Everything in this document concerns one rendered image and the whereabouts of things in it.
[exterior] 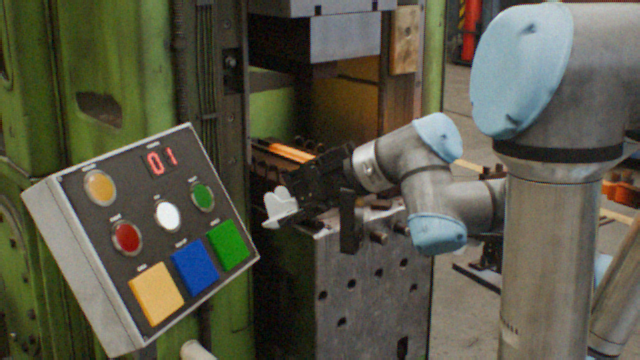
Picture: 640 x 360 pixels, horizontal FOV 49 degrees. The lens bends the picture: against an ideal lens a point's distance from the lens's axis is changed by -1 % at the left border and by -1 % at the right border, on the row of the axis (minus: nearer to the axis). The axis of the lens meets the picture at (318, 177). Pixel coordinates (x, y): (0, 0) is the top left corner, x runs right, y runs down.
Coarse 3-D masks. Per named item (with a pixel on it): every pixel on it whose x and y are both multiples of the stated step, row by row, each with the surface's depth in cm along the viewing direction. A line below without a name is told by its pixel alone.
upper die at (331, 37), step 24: (264, 24) 156; (288, 24) 149; (312, 24) 144; (336, 24) 148; (360, 24) 152; (264, 48) 158; (288, 48) 151; (312, 48) 146; (336, 48) 150; (360, 48) 154
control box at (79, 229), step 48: (144, 144) 117; (192, 144) 126; (48, 192) 100; (144, 192) 113; (192, 192) 121; (48, 240) 103; (96, 240) 102; (144, 240) 109; (192, 240) 118; (96, 288) 102; (144, 336) 102
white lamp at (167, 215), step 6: (162, 204) 115; (168, 204) 116; (162, 210) 114; (168, 210) 115; (174, 210) 116; (162, 216) 113; (168, 216) 114; (174, 216) 116; (162, 222) 113; (168, 222) 114; (174, 222) 115
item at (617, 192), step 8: (608, 184) 166; (616, 184) 164; (624, 184) 163; (608, 192) 164; (616, 192) 164; (624, 192) 162; (632, 192) 161; (616, 200) 164; (624, 200) 163; (632, 200) 161
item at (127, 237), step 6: (120, 228) 106; (126, 228) 106; (132, 228) 107; (120, 234) 105; (126, 234) 106; (132, 234) 107; (120, 240) 105; (126, 240) 105; (132, 240) 106; (138, 240) 108; (120, 246) 104; (126, 246) 105; (132, 246) 106; (138, 246) 107
